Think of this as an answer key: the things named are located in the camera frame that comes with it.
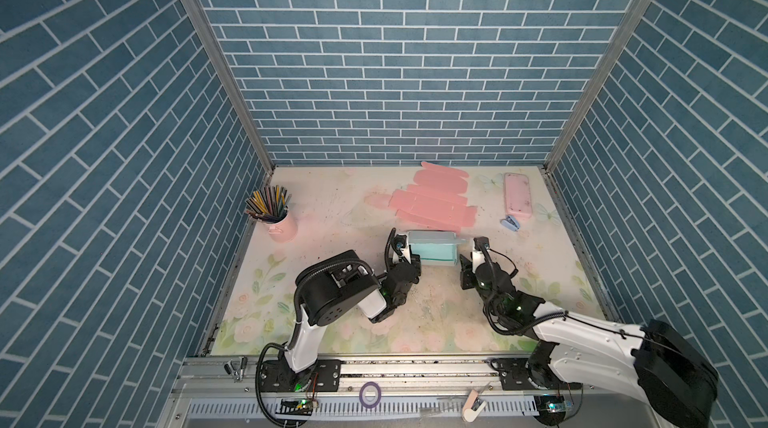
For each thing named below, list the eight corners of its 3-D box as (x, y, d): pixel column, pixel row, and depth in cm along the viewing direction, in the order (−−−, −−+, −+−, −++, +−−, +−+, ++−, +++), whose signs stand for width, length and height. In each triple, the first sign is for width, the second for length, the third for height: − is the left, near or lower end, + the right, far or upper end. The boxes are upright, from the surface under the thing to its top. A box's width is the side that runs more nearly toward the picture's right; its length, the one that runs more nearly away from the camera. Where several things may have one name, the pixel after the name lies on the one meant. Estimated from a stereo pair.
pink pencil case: (505, 215, 108) (507, 211, 106) (503, 175, 121) (505, 171, 119) (530, 219, 107) (533, 215, 105) (526, 179, 120) (528, 174, 118)
